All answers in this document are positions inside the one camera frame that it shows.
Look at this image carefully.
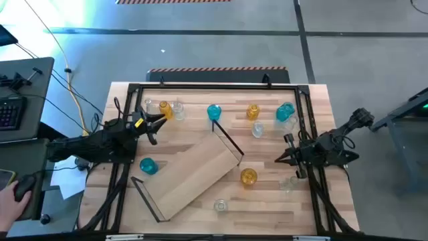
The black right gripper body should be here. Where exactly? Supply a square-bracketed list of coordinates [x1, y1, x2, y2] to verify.
[284, 133, 312, 179]

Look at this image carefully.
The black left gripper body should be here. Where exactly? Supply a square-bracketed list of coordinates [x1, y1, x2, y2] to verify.
[130, 106, 158, 146]

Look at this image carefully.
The amber ribbed glass vase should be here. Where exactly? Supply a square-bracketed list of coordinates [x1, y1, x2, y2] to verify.
[246, 103, 261, 121]
[158, 100, 174, 121]

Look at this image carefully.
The clear conical glass bottle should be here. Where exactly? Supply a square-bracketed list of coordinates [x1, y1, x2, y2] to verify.
[144, 98, 158, 114]

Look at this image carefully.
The tall clear ribbed glass vase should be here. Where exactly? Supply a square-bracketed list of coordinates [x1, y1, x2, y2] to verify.
[172, 101, 186, 121]

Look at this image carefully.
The clear smooth glass carafe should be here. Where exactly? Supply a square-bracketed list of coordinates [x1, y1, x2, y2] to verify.
[279, 114, 300, 135]

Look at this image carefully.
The teal lattice-pattern glass vase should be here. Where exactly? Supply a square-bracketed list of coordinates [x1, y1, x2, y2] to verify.
[139, 157, 159, 176]

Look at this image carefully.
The amber diamond-pattern glass jar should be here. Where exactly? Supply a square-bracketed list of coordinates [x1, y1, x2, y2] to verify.
[239, 167, 259, 186]

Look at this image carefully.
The wide teal faceted glass vase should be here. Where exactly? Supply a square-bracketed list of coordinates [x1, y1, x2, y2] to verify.
[276, 101, 296, 123]

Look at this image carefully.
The large clear fluted glass jar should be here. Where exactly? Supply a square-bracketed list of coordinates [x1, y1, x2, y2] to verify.
[213, 197, 229, 214]

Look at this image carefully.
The clear faceted glass vase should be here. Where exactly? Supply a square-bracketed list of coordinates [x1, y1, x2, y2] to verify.
[279, 175, 300, 193]

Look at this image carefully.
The small clear ribbed glass vase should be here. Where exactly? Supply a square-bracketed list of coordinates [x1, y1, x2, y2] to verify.
[251, 120, 265, 139]

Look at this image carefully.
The black hazard-striped floor mat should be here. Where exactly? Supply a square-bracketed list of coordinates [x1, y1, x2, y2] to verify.
[146, 66, 291, 84]

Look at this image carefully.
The white paper sheet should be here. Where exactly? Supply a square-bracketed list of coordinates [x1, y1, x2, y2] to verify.
[49, 150, 88, 201]

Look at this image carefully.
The grey desk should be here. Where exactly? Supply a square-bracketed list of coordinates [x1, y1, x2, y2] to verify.
[0, 56, 56, 144]

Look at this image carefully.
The black metal stand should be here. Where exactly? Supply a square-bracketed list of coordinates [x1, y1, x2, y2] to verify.
[368, 86, 428, 197]

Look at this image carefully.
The dark grey side table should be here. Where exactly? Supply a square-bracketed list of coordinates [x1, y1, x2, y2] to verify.
[0, 137, 51, 222]

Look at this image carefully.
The black keyboard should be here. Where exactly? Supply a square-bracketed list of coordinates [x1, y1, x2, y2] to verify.
[0, 96, 28, 132]

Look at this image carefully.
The black computer mouse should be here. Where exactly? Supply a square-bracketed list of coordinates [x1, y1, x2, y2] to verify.
[13, 173, 37, 203]

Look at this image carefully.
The phone with yellow case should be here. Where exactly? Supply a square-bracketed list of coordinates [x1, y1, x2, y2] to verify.
[0, 169, 17, 192]

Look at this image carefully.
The person's hand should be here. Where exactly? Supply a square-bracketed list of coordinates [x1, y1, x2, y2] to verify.
[0, 180, 33, 232]

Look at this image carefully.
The black tablet device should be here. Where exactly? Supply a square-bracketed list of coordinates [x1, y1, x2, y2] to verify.
[0, 24, 19, 48]

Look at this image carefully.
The wooden tray with black handles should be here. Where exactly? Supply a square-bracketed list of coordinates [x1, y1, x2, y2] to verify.
[130, 119, 245, 224]

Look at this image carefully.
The black aluminium table frame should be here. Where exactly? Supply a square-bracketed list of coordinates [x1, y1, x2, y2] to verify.
[76, 82, 360, 237]

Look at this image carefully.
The grey metal bracket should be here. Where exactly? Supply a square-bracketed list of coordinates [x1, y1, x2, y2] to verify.
[106, 234, 144, 241]
[292, 235, 331, 241]

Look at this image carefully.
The yellow cable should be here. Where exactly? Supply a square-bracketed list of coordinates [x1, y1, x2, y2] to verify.
[23, 0, 90, 137]

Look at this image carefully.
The black desk clamp mount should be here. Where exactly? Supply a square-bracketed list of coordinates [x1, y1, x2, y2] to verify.
[0, 66, 43, 91]

